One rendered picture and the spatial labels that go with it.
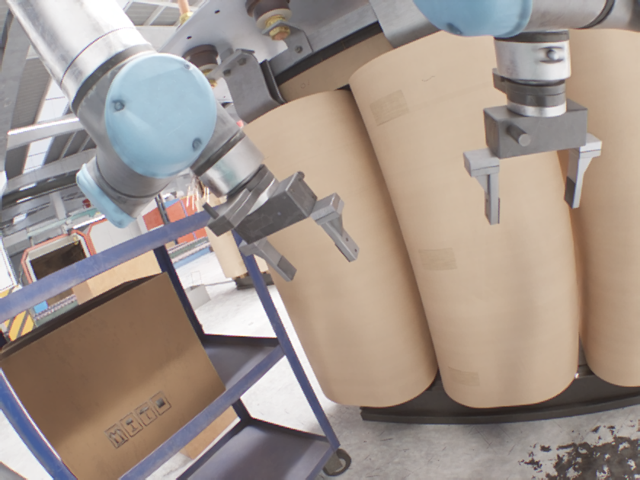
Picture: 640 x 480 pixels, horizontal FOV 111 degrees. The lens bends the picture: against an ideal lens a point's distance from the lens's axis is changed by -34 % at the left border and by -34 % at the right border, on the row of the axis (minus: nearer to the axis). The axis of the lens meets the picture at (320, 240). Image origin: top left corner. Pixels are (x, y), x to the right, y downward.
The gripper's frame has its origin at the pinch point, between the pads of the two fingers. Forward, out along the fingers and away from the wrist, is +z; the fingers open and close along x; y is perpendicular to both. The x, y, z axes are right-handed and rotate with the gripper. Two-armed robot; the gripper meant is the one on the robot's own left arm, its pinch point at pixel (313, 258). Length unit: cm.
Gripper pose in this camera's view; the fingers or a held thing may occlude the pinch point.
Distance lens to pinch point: 53.2
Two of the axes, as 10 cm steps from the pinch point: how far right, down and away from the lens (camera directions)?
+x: -7.6, 3.0, 5.7
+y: 2.6, -6.6, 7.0
